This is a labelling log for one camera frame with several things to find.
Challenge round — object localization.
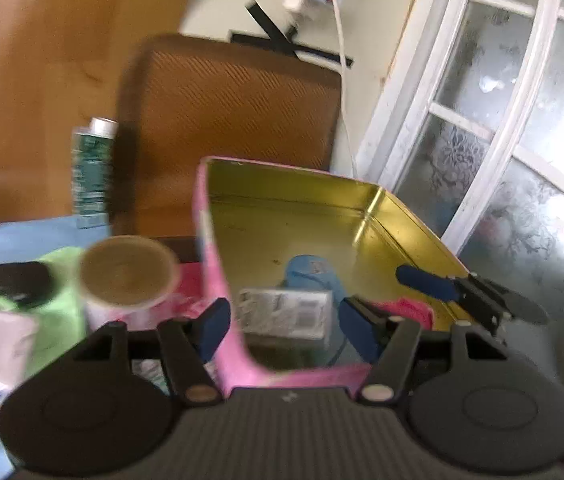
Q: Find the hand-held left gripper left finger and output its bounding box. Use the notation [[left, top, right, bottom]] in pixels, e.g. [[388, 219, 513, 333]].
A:
[[73, 298, 232, 405]]

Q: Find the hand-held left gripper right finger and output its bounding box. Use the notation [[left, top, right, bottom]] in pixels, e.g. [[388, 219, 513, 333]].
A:
[[338, 297, 508, 404]]

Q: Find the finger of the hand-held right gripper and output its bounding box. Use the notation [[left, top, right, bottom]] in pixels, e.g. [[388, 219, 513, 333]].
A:
[[395, 264, 549, 337]]

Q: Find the pink cloth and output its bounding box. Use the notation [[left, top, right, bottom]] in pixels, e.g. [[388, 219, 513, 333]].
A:
[[376, 297, 435, 330]]

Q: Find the green white tissue packet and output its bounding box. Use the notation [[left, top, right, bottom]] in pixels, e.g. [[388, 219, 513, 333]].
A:
[[238, 287, 334, 352]]

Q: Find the blue cloth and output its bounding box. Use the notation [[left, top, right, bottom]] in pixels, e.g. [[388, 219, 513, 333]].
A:
[[282, 255, 348, 306]]

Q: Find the pink biscuit tin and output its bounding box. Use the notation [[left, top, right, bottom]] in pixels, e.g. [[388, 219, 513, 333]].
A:
[[192, 156, 479, 397]]

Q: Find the green cloth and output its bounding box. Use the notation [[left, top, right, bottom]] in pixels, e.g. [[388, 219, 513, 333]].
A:
[[0, 246, 88, 376]]

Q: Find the round food can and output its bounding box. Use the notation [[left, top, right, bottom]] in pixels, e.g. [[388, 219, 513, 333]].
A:
[[80, 235, 182, 332]]

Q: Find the white frosted glass door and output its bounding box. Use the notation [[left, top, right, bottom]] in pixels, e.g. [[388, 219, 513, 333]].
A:
[[356, 0, 564, 401]]

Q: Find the green drink carton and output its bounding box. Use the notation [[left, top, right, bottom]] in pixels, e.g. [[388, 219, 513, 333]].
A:
[[70, 117, 118, 230]]

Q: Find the black cloth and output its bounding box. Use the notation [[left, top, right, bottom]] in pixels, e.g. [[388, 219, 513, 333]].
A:
[[0, 261, 59, 309]]

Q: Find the brown woven chair cushion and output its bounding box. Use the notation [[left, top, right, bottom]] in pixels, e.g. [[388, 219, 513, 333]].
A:
[[112, 34, 344, 241]]

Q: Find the long black tape strip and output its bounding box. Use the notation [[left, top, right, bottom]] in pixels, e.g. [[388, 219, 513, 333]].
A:
[[228, 31, 356, 68]]

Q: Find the short black tape strip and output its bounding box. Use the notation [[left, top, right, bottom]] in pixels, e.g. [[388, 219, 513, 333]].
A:
[[245, 0, 304, 59]]

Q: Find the white power cable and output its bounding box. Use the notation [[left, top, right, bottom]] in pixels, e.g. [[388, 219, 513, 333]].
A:
[[331, 0, 360, 178]]

